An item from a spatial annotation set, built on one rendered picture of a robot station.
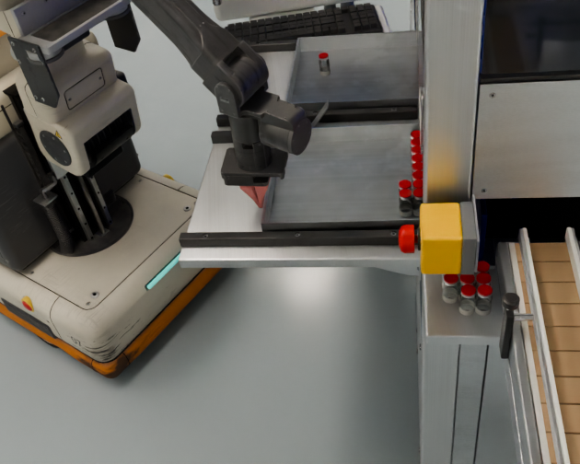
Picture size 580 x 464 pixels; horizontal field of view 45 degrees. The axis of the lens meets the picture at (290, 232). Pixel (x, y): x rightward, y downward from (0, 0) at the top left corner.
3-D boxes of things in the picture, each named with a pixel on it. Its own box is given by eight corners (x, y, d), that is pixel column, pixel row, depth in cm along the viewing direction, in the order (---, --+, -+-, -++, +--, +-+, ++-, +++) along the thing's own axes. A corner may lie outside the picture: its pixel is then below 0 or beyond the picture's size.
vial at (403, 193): (411, 208, 117) (411, 187, 114) (412, 217, 116) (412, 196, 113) (399, 208, 118) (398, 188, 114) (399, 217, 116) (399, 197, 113)
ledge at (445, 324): (516, 276, 107) (516, 268, 105) (527, 345, 98) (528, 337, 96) (423, 276, 109) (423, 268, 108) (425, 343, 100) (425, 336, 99)
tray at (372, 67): (452, 42, 154) (453, 28, 151) (459, 111, 135) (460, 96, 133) (299, 51, 159) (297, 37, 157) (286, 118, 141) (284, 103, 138)
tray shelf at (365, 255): (450, 39, 158) (450, 31, 157) (474, 266, 109) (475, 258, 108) (244, 51, 166) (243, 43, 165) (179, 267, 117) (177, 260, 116)
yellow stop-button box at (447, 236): (470, 237, 100) (473, 201, 95) (474, 275, 95) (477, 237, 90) (417, 238, 101) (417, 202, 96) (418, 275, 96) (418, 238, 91)
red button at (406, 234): (425, 238, 99) (425, 218, 96) (426, 259, 96) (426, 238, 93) (398, 238, 100) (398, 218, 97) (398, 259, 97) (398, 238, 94)
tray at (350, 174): (460, 135, 130) (460, 120, 127) (472, 234, 112) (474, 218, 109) (280, 143, 135) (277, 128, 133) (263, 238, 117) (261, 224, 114)
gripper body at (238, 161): (284, 182, 111) (279, 145, 106) (221, 181, 113) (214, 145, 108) (288, 156, 116) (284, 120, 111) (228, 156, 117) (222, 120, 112)
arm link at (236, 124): (240, 87, 108) (218, 106, 105) (277, 98, 105) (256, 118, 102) (246, 123, 113) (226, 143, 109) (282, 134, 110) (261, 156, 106)
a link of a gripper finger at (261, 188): (272, 219, 117) (266, 177, 111) (230, 218, 118) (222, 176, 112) (277, 191, 122) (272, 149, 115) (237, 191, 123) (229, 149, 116)
